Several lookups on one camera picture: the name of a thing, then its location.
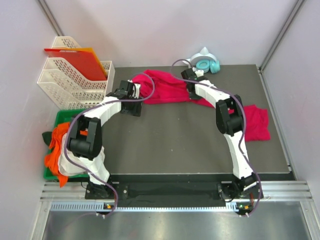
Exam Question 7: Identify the pink t shirt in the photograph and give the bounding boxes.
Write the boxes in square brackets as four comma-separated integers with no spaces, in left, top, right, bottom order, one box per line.
[132,69,213,108]
[244,104,271,142]

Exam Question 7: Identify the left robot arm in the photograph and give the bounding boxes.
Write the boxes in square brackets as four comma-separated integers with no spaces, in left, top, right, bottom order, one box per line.
[58,80,143,199]

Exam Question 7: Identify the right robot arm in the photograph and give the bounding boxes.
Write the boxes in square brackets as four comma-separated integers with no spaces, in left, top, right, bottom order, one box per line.
[181,68,257,201]

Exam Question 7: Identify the teal cat ear headphones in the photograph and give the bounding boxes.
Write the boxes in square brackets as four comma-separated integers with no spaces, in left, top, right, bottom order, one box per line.
[182,47,221,74]

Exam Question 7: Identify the white t shirt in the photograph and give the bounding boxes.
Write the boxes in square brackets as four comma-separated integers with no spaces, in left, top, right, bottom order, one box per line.
[57,133,105,177]

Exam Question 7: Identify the red orange folder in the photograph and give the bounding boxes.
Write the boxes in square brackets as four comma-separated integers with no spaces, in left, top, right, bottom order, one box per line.
[44,47,108,81]

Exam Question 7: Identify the green plastic bin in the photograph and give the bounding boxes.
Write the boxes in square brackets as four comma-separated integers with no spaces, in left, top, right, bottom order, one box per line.
[43,109,89,182]

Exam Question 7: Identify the white file organizer rack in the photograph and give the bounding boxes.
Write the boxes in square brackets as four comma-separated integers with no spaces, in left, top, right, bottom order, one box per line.
[37,36,115,110]

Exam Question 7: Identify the folded pink t shirt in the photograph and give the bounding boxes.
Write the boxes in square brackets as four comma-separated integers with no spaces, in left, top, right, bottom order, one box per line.
[244,104,271,142]

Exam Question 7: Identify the dark green cloth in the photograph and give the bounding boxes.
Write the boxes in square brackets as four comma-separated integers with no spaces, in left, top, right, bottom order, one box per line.
[41,131,53,147]

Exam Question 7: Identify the orange t shirt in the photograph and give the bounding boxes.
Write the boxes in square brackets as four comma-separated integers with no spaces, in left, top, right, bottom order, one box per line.
[44,121,90,188]

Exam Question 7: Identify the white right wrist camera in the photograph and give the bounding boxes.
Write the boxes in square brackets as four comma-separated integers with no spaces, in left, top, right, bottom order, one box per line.
[194,69,205,78]

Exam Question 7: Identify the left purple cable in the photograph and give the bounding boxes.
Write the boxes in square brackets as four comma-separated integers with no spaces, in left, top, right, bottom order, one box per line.
[63,72,156,217]

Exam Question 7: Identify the purple cable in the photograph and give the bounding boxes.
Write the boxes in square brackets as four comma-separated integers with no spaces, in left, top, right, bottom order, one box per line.
[171,58,262,218]
[63,72,156,217]

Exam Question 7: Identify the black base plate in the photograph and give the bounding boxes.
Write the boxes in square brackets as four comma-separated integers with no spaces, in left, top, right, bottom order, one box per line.
[84,181,265,208]

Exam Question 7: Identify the grey cable duct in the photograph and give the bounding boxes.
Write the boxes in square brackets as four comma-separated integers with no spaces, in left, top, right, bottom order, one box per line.
[50,201,249,213]

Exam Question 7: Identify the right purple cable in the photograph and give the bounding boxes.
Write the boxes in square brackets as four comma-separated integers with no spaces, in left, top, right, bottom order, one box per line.
[171,58,262,218]

